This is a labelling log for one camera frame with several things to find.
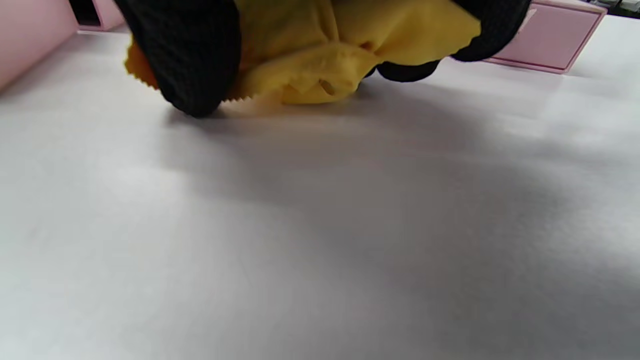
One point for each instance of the pink tray black lining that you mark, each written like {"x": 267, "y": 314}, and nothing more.
{"x": 30, "y": 35}

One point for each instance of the yellow cleaning cloth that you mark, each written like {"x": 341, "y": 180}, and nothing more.
{"x": 310, "y": 65}

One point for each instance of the person's right hand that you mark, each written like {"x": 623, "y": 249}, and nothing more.
{"x": 195, "y": 60}

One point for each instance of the pink floral box sleeve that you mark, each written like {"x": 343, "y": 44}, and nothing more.
{"x": 550, "y": 37}

